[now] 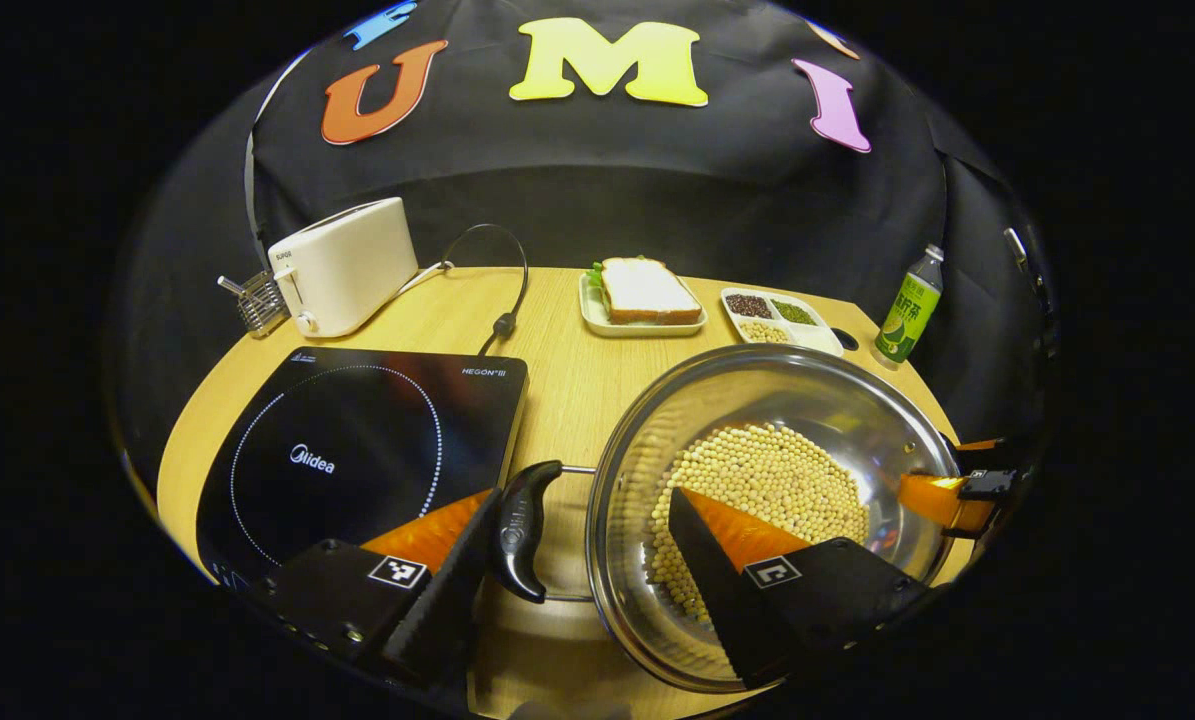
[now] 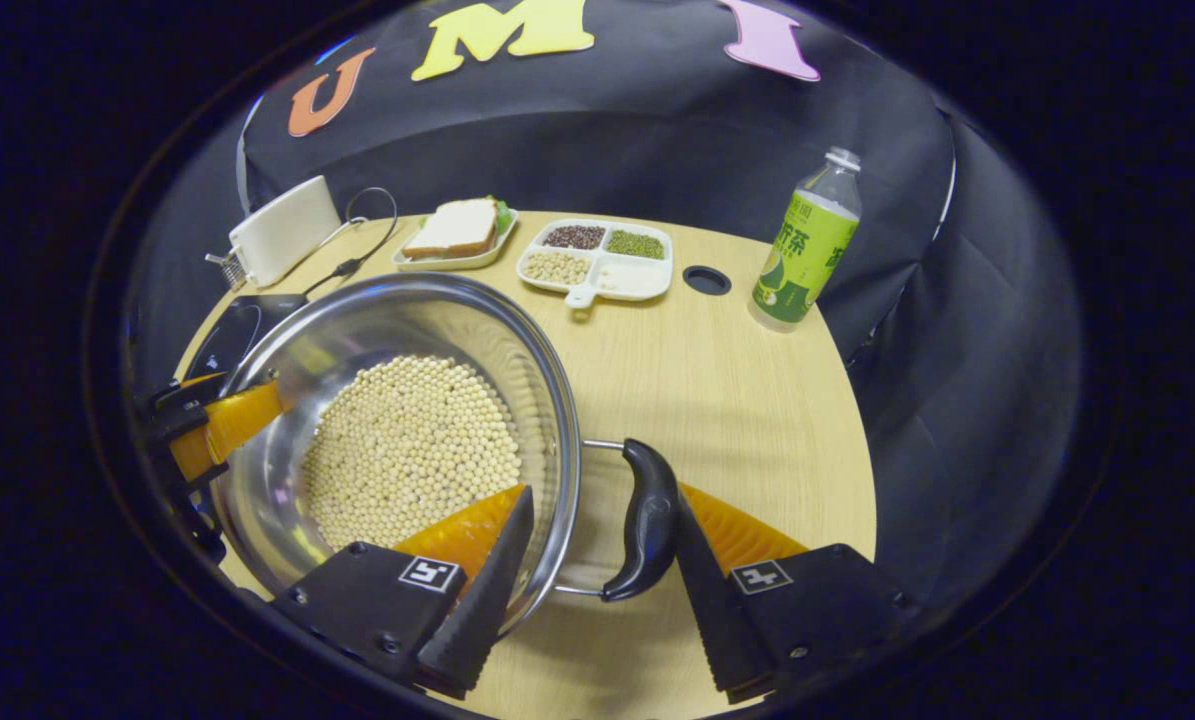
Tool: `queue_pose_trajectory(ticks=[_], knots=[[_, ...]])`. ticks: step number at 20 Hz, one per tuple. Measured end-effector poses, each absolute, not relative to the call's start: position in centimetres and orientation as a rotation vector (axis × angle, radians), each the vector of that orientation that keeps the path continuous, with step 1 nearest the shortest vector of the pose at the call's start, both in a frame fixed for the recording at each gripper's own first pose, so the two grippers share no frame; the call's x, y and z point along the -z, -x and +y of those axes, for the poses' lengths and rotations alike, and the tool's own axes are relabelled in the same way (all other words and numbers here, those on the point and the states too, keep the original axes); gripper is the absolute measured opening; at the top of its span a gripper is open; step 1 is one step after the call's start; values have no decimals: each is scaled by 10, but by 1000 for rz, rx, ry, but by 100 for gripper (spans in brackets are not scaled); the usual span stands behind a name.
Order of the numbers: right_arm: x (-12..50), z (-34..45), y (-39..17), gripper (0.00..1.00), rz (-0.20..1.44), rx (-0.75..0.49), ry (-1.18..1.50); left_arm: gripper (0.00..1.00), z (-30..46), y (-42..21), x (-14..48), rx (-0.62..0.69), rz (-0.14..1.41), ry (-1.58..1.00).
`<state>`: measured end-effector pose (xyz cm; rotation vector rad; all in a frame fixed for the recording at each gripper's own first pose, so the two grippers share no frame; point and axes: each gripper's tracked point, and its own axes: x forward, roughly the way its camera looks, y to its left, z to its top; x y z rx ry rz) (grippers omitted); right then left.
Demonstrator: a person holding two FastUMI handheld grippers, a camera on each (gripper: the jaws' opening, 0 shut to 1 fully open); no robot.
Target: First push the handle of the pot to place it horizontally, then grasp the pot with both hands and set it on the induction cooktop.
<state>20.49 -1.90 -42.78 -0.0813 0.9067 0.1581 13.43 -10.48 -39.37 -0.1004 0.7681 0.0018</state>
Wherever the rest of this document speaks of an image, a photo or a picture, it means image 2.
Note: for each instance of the black desk grommet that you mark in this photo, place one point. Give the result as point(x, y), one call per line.
point(707, 280)

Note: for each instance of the stainless steel pot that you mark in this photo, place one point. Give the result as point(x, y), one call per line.
point(437, 320)

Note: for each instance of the white toaster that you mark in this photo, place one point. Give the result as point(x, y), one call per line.
point(287, 230)

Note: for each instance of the pile of green mung beans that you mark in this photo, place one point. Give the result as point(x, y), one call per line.
point(635, 243)

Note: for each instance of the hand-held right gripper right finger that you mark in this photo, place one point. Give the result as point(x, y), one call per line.
point(717, 610)

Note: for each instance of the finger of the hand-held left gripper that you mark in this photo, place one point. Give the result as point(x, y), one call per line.
point(242, 420)
point(182, 392)

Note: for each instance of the green tea bottle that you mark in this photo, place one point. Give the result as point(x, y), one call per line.
point(802, 260)

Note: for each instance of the black induction cooktop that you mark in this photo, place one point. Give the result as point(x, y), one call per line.
point(242, 335)

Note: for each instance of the pile of soybeans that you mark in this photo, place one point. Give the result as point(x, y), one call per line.
point(407, 450)

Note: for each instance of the pale sandwich plate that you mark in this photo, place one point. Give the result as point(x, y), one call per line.
point(437, 265)

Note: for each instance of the white divided tray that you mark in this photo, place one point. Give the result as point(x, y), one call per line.
point(637, 280)

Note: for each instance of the white bread sandwich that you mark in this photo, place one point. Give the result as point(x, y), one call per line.
point(452, 228)

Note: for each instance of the pile of dark red beans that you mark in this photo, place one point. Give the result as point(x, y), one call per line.
point(574, 236)

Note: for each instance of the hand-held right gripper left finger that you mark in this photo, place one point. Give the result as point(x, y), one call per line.
point(487, 600)

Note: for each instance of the small pile of yellow beans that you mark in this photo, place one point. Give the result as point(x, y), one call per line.
point(555, 267)

